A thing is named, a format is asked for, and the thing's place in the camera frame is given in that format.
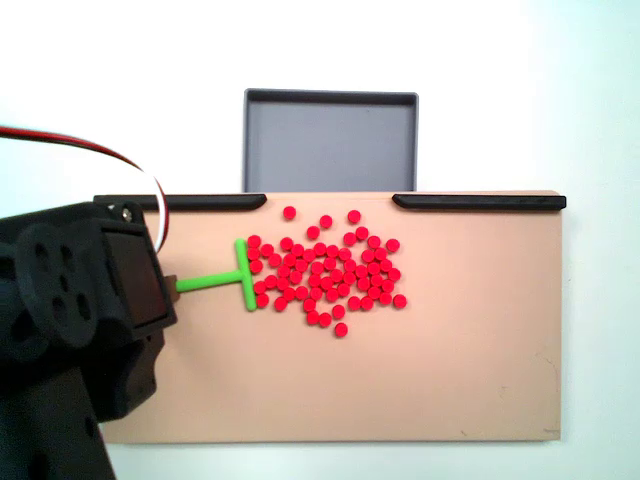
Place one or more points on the green T-shaped pusher tool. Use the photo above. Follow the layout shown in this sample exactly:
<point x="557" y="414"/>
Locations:
<point x="215" y="281"/>

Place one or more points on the red cylindrical granule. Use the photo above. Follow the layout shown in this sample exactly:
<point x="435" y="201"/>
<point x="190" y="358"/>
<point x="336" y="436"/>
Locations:
<point x="254" y="252"/>
<point x="266" y="248"/>
<point x="256" y="266"/>
<point x="394" y="274"/>
<point x="373" y="242"/>
<point x="353" y="216"/>
<point x="312" y="317"/>
<point x="313" y="232"/>
<point x="260" y="287"/>
<point x="362" y="232"/>
<point x="399" y="300"/>
<point x="254" y="241"/>
<point x="392" y="245"/>
<point x="262" y="300"/>
<point x="325" y="221"/>
<point x="341" y="329"/>
<point x="289" y="213"/>
<point x="385" y="298"/>
<point x="349" y="238"/>
<point x="324" y="319"/>

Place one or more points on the grey rectangular container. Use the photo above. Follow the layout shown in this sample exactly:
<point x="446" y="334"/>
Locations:
<point x="330" y="145"/>

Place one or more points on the beige flat board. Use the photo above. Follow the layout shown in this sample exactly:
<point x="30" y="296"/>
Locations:
<point x="450" y="325"/>

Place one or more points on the black edge rail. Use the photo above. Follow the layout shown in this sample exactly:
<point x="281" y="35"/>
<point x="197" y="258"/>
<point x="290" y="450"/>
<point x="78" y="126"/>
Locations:
<point x="215" y="201"/>
<point x="480" y="202"/>

